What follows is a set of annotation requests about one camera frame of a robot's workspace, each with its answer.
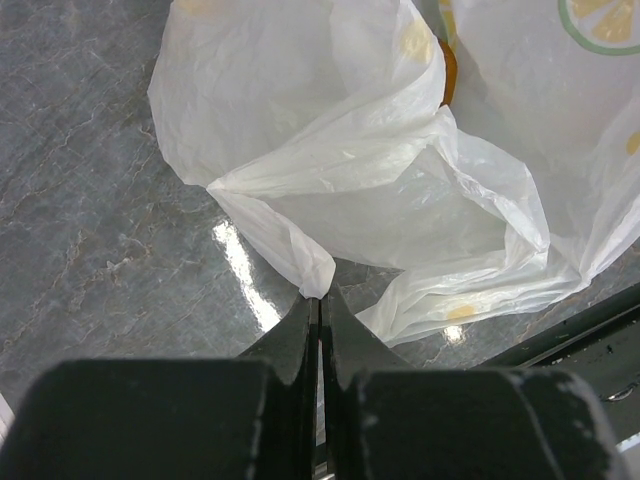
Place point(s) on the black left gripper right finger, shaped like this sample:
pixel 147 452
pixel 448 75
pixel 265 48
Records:
pixel 388 420

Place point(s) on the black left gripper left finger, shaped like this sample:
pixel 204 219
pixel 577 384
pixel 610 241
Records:
pixel 252 416

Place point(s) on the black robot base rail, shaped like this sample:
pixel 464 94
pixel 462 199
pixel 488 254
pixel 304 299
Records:
pixel 599 344

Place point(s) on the white printed plastic bag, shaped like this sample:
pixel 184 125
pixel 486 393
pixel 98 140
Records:
pixel 318 127

